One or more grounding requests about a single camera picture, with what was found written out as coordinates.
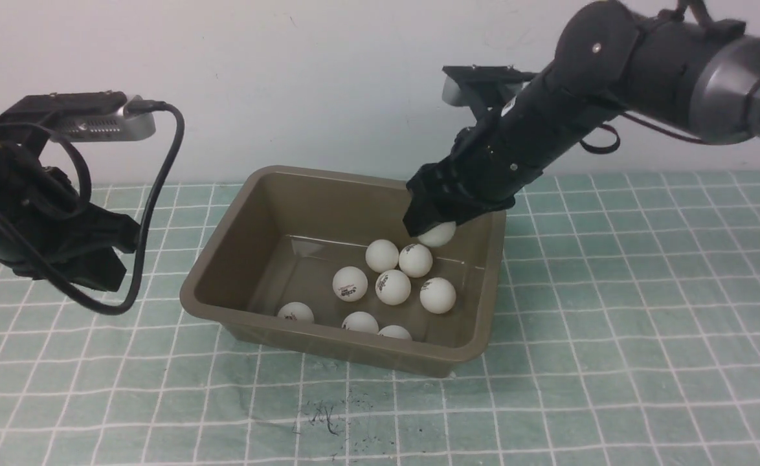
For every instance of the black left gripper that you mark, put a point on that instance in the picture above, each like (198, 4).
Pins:
(78, 238)

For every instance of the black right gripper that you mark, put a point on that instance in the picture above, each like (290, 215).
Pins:
(504, 152)

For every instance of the white ping-pong ball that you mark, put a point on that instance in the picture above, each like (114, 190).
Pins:
(360, 321)
(296, 311)
(393, 287)
(396, 332)
(381, 255)
(350, 284)
(437, 295)
(415, 260)
(438, 236)

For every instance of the olive plastic storage bin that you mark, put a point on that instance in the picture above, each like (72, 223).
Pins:
(289, 230)

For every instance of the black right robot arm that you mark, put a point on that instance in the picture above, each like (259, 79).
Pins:
(680, 73)

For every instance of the green checkered tablecloth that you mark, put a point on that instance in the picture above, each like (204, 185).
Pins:
(626, 332)

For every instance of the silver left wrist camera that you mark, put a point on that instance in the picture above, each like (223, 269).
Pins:
(80, 117)

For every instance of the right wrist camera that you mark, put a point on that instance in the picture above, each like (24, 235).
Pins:
(481, 88)

